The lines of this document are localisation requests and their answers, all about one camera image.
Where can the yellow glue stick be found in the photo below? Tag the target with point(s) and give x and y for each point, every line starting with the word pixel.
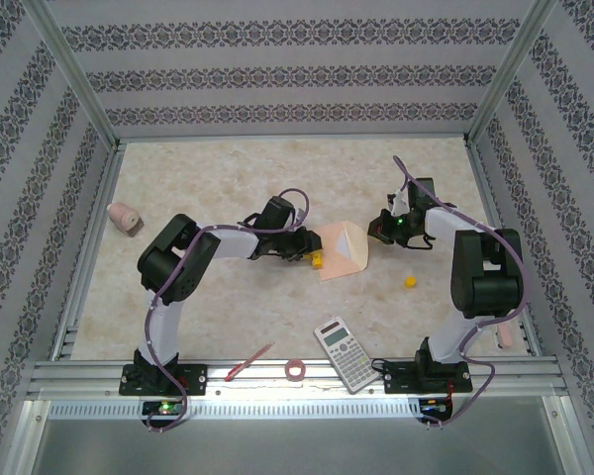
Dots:
pixel 317 261

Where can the peach paper envelope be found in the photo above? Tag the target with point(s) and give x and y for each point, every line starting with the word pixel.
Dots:
pixel 334 264

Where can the yellow glue stick cap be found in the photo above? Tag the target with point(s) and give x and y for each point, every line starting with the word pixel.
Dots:
pixel 410 282

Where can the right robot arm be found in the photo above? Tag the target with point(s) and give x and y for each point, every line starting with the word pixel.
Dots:
pixel 485 277

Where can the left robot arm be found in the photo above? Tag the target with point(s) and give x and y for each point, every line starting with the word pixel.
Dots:
pixel 178 257

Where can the white scientific calculator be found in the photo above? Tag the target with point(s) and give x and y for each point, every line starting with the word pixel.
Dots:
pixel 346 353

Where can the pink tape roll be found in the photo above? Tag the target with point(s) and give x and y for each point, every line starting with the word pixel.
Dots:
pixel 288 370

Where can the red pen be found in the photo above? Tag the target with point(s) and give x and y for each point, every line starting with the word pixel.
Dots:
pixel 250 361

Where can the pink eraser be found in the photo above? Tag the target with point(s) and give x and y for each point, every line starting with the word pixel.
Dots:
pixel 506 337

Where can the pink pencil sharpener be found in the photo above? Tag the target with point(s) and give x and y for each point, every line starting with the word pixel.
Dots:
pixel 121 215

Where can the grey metal lower panel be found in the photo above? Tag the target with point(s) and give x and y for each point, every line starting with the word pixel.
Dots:
pixel 297 450

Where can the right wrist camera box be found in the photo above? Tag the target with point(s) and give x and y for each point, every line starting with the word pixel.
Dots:
pixel 400 200

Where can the aluminium back frame rail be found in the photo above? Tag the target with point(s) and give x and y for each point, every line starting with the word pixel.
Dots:
pixel 292 137

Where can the aluminium frame rail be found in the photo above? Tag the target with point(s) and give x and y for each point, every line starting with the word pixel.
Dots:
pixel 277 386
pixel 292 137

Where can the right aluminium side rail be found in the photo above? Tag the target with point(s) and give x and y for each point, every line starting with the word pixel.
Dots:
pixel 480 173

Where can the aluminium side rail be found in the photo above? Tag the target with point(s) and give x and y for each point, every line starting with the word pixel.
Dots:
pixel 110 173
pixel 480 173

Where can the aluminium front frame rail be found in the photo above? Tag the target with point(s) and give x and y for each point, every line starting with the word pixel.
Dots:
pixel 277 386

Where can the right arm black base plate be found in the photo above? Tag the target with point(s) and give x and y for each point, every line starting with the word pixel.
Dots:
pixel 401 378

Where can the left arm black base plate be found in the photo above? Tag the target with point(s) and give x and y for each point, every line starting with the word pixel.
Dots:
pixel 193 378

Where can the left aluminium side rail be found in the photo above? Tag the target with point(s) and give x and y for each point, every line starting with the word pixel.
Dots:
pixel 110 173

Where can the right aluminium corner post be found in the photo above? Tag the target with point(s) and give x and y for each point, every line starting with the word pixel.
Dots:
pixel 510 74

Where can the aluminium corner post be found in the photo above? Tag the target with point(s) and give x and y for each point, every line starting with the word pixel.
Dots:
pixel 74 74
pixel 510 74

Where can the left aluminium corner post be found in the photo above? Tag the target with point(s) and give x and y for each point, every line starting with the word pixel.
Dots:
pixel 74 74

